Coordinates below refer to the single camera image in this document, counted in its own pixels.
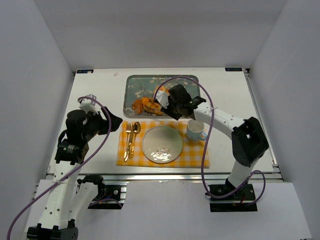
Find steel serving tongs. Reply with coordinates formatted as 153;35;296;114
143;98;167;116

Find striped croissant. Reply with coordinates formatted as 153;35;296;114
141;96;165;117

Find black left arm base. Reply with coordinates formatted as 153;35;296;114
76;174;125;210

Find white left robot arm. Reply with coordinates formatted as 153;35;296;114
26;108;123;240

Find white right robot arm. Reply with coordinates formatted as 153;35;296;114
155;84;269;192

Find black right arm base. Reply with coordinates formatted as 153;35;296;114
205;184;258;213

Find gold fork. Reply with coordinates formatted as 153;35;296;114
123;122;132;161

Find glazed bagel left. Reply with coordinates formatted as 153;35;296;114
153;85;168;95

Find gold knife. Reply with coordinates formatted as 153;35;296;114
125;123;136;161

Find gold spoon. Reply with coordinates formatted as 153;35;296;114
129;121;141;159

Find small brown pastry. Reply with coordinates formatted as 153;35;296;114
131;99;144;115

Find light blue mug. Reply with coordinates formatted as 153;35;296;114
186;119;207;141

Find yellow checkered cloth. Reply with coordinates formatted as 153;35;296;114
116;121;205;168

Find blue floral tray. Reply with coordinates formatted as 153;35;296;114
123;74;201;119

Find white ceramic plate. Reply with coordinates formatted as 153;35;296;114
141;125;183;164

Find blue label left corner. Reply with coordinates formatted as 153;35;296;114
76;69;94;74

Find blue label corner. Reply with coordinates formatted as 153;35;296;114
224;67;243;72
76;69;94;74

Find blue label right corner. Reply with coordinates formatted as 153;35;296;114
224;67;243;72

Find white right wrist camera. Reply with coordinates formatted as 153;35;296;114
155;90;170;109

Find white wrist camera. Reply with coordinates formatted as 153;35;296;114
78;94;98;114
155;90;170;109

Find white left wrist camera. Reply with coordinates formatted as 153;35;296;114
78;94;98;114

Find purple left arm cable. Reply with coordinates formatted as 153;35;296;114
5;96;112;240

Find aluminium front rail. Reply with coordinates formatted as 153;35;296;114
45;172;283;181

